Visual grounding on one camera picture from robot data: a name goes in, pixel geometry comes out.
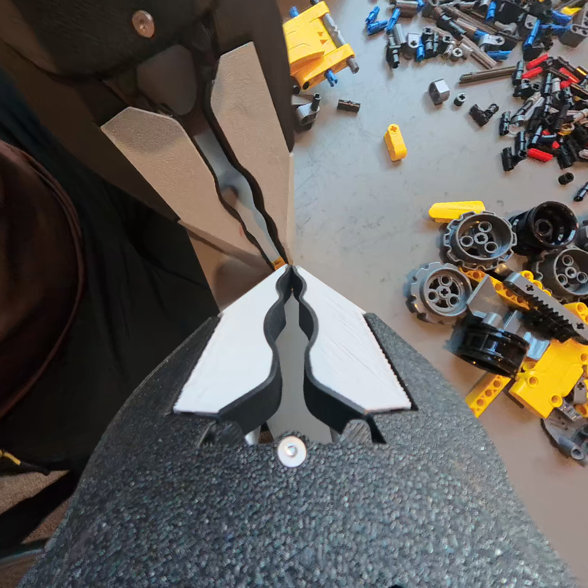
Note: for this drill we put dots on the pile of small building pieces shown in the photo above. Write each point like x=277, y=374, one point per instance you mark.
x=542, y=101

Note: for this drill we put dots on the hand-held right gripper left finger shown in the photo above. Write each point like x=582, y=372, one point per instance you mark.
x=229, y=363

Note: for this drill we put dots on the person's brown shirt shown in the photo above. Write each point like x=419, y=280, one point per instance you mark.
x=32, y=275

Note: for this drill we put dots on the grey desk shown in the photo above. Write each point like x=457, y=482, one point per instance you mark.
x=358, y=206

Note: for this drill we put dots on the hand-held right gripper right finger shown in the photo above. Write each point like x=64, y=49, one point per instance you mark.
x=353, y=363

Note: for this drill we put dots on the dark long axle rod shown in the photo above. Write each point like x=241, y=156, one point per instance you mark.
x=487, y=75

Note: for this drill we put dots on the yellow grey chassis assembly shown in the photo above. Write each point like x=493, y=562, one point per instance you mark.
x=551, y=381

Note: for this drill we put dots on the black angle connector piece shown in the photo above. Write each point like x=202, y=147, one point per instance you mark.
x=482, y=115

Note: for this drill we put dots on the person's dark trousers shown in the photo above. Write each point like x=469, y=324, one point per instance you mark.
x=138, y=298

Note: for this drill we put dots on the grey round connector piece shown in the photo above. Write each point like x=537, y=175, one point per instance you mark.
x=438, y=92

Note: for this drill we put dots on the yellow curved panel piece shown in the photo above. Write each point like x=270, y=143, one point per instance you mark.
x=457, y=210

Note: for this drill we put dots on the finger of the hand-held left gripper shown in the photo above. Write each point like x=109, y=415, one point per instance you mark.
x=252, y=119
x=165, y=165

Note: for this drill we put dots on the yellow vehicle hood assembly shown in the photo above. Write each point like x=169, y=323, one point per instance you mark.
x=317, y=46

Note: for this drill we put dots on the black wheel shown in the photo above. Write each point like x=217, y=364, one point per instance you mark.
x=544, y=227

